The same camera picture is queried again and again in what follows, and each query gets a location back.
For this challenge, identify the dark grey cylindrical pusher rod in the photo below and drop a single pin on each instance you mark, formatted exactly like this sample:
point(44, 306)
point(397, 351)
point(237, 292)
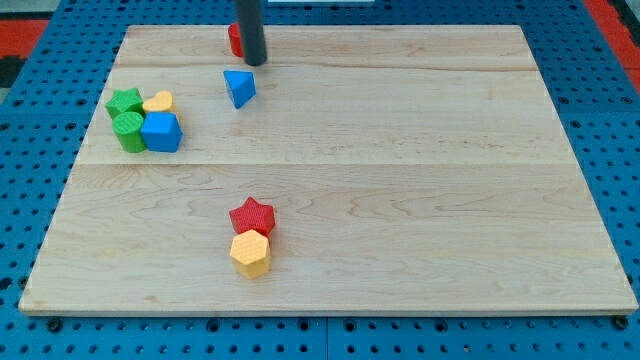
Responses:
point(251, 27)

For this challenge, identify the red circle block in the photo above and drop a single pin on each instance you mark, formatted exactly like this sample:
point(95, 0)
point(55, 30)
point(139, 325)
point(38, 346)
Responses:
point(235, 39)

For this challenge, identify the blue triangle block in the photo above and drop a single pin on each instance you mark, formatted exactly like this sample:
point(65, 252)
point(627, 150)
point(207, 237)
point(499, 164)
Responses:
point(240, 86)

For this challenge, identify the yellow heart block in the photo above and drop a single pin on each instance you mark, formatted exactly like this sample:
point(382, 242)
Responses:
point(162, 101)

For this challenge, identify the blue cube block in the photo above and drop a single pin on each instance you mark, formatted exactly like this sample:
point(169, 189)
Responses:
point(161, 132)

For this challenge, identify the green star block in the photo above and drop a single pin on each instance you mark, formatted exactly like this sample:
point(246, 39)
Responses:
point(129, 100)

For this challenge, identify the green cylinder block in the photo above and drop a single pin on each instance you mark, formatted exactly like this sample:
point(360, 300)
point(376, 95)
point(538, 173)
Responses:
point(127, 129)

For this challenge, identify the red star block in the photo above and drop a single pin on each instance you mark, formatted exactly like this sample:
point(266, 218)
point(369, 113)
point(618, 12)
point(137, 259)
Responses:
point(253, 215)

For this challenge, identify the light wooden board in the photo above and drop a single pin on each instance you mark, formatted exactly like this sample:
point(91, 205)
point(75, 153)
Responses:
point(417, 171)

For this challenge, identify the yellow hexagon block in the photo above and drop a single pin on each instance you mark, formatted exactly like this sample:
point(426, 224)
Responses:
point(250, 254)

